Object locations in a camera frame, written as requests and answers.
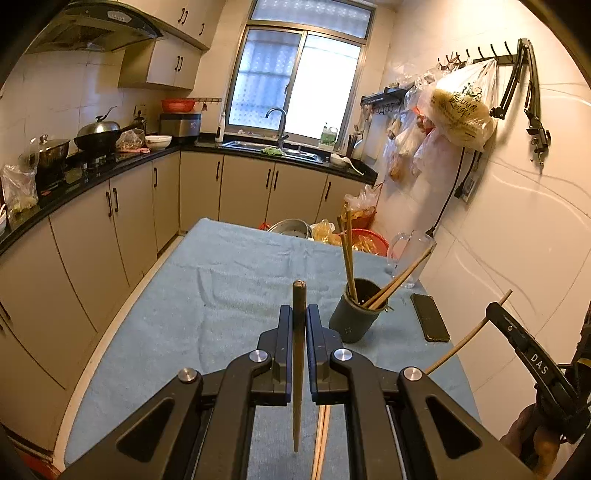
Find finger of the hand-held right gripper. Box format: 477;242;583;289
486;302;580;416

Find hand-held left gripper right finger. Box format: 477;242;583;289
306;305;536;480

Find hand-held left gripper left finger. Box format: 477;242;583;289
60;305;294;480

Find brown bamboo chopstick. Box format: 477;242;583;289
292;280;306;453
337;217;356;301
369;251;435;311
425;290;513;376
342;211;355;302
362;246;435;306
344;209;358;303

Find dark grey utensil cup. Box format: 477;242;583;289
329;278;389;344

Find row of wooden chopsticks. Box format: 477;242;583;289
310;405;331;480

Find person's right hand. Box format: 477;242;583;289
501;406;561;478

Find blue table cloth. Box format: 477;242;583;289
65;218;481;480

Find black smartphone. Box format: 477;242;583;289
410;293;451;343

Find yellow plastic bag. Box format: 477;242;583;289
311;219;343;246

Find red floor basin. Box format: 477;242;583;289
344;226;389;258

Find steel pot with lid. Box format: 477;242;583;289
267;218;315;239

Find clear glass pitcher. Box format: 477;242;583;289
387;230;437;289

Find white ladle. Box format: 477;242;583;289
330;153;366;177

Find beige lower kitchen cabinets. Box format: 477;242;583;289
0;150;366;459

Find beige kitchen cabinets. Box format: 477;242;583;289
115;0;228;91
0;150;366;459

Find steel kitchen sink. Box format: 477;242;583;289
222;140;325;165

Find steel sink faucet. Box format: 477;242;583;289
265;107;291;150

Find hanging clear plastic bags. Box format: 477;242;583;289
387;76;451;182

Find plastic bag of food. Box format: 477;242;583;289
115;129;151;154

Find hanging bag of bread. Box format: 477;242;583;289
416;60;500;154

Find black kitchen countertop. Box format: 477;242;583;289
0;140;378;252

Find red plastic basin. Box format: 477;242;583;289
161;98;197;114

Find kitchen window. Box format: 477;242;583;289
225;0;376;148

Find gas stove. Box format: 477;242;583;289
34;152;117;182

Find black wok with lid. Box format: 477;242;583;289
74;106;140;156

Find steel cooking pot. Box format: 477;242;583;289
21;134;71;172

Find beige upper kitchen cabinets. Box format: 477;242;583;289
115;0;228;91

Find clear plastic bag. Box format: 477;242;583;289
0;164;39;216

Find black range hood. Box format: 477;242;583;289
25;1;165;55

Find black power cable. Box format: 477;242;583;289
425;148;482;237

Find black wall shelf rack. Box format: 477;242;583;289
360;87;410;114

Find wall hook rack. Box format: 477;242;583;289
438;41;521;68

